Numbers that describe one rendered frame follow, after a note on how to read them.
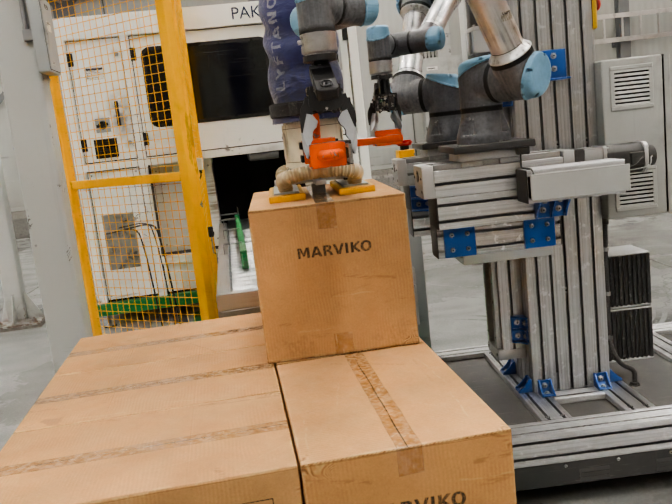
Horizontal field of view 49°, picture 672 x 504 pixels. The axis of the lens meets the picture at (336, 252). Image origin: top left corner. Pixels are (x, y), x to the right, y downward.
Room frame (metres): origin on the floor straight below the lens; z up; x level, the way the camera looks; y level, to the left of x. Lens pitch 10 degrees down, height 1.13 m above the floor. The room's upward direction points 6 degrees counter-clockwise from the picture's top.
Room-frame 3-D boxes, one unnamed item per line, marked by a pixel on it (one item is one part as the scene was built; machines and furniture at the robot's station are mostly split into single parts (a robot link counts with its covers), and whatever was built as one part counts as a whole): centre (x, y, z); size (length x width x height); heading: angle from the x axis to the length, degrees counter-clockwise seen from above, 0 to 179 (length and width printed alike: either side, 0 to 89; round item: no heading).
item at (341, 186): (2.15, -0.06, 0.97); 0.34 x 0.10 x 0.05; 4
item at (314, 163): (1.54, 0.00, 1.07); 0.08 x 0.07 x 0.05; 4
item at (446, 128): (2.58, -0.43, 1.09); 0.15 x 0.15 x 0.10
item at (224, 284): (3.62, 0.56, 0.50); 2.31 x 0.05 x 0.19; 8
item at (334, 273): (2.14, 0.03, 0.74); 0.60 x 0.40 x 0.40; 4
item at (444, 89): (2.58, -0.43, 1.20); 0.13 x 0.12 x 0.14; 63
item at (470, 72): (2.08, -0.45, 1.20); 0.13 x 0.12 x 0.14; 38
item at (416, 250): (3.14, -0.34, 0.50); 0.07 x 0.07 x 1.00; 8
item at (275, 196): (2.14, 0.12, 0.97); 0.34 x 0.10 x 0.05; 4
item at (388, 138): (1.95, -0.10, 1.07); 0.93 x 0.30 x 0.04; 4
